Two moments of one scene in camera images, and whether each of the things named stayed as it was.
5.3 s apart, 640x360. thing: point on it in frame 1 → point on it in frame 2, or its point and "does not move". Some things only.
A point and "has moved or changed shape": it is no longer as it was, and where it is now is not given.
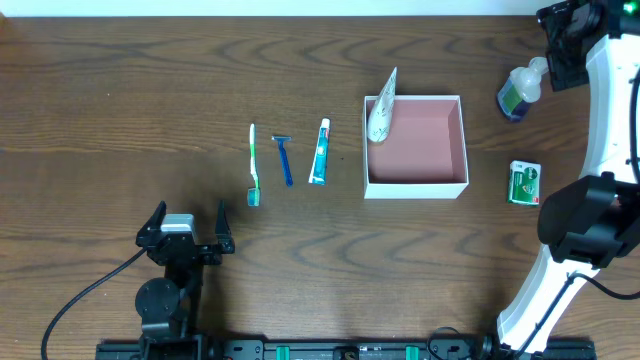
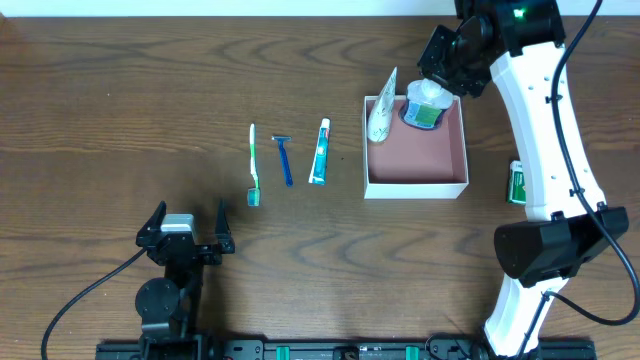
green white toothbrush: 254,189 does not move
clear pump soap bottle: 522,88 has moved or changed shape
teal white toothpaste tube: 319,172 does not move
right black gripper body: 565,65 → 445,73
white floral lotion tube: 379,122 does not move
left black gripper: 198,251 does not move
